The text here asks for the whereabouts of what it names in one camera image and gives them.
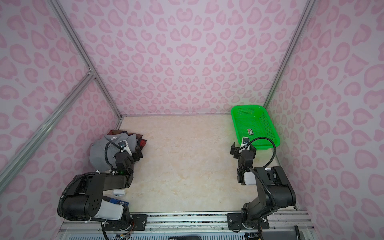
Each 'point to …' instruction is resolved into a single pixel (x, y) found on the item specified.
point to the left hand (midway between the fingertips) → (130, 145)
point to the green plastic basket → (252, 121)
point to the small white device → (117, 193)
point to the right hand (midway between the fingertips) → (243, 142)
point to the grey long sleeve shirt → (97, 152)
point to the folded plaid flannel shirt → (141, 142)
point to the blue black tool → (119, 202)
